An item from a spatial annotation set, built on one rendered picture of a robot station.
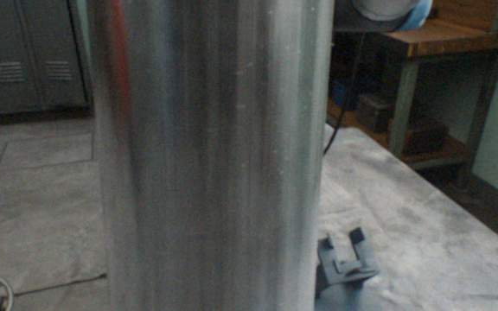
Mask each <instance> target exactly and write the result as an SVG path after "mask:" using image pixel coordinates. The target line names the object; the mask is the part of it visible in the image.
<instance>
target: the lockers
mask: <svg viewBox="0 0 498 311"><path fill-rule="evenodd" d="M91 104H92V81H91V76H90V71H89V66H88V60H87V55H86V45H85V43H84V40H83V35H82V30H81V25H80V15H79V10H78V4H77V0H0V125H3V124H19V123H37V122H45V121H54V120H62V119H70V118H79V117H90V116H91Z"/></svg>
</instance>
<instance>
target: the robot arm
mask: <svg viewBox="0 0 498 311"><path fill-rule="evenodd" d="M430 7H431V0H86V21H87V33H88V42H89V45H90V56H91V68H92V79H93V100H94V111H95V123H96V135H97V145H98V157H99V178H100V189H101V201H102V213H103V223H104V234H105V256H106V280H107V290H108V301H109V311H313V308H314V295H315V282H316V256H317V231H318V218H319V206H320V192H321V179H322V155H323V142H324V130H325V117H326V104H327V91H328V78H329V54H330V41H331V31H348V32H382V33H384V34H385V33H395V32H398V31H413V30H415V29H418V28H419V27H420V26H422V24H423V23H424V22H425V18H426V17H427V16H428V13H429V11H430Z"/></svg>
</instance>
